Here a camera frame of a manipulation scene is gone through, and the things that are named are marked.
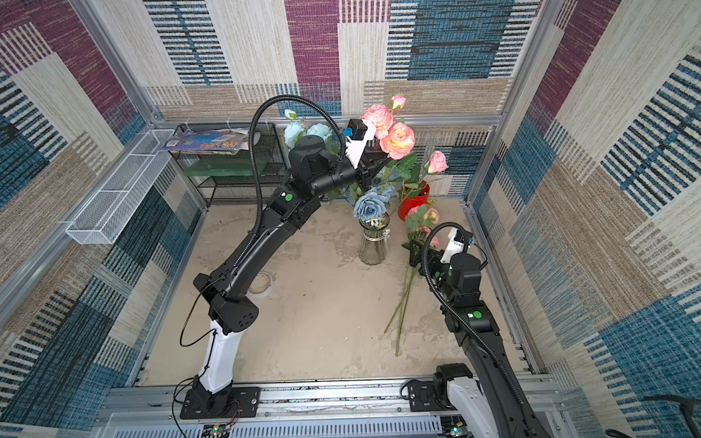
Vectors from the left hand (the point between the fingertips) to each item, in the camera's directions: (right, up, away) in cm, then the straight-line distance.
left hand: (393, 152), depth 61 cm
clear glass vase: (-2, -23, +35) cm, 42 cm away
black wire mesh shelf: (-44, 0, +33) cm, 55 cm away
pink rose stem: (+8, -43, +28) cm, 52 cm away
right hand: (+12, -23, +16) cm, 30 cm away
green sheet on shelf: (-52, +4, +35) cm, 63 cm away
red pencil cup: (+7, -9, +19) cm, 22 cm away
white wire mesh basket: (-73, -15, +9) cm, 75 cm away
